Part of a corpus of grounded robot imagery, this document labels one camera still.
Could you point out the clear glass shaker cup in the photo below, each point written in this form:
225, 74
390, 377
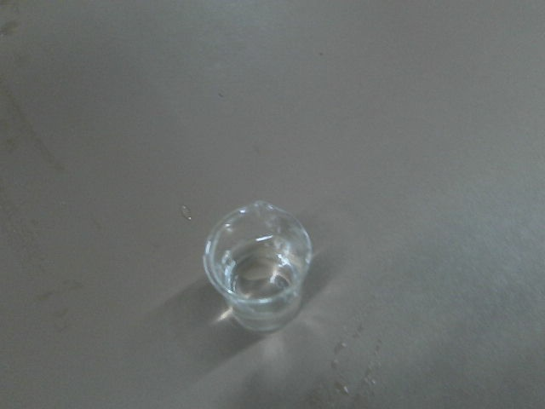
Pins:
258, 257

